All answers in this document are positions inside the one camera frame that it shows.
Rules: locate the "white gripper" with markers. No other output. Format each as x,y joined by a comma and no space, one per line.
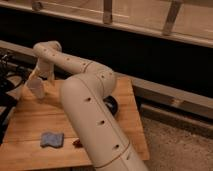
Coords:
44,69

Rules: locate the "white ceramic cup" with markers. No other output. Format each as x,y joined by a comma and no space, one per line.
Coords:
36,87

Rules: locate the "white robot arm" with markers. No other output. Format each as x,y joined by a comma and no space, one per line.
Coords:
82,97

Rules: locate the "dark blue ceramic bowl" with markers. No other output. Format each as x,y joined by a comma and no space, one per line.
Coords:
111,104

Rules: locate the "blue sponge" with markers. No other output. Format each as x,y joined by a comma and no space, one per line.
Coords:
49,139

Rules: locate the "red brown small object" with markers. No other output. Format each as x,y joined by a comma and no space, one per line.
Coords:
77,144

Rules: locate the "metal window frame rail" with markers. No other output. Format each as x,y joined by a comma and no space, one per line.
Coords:
188,21

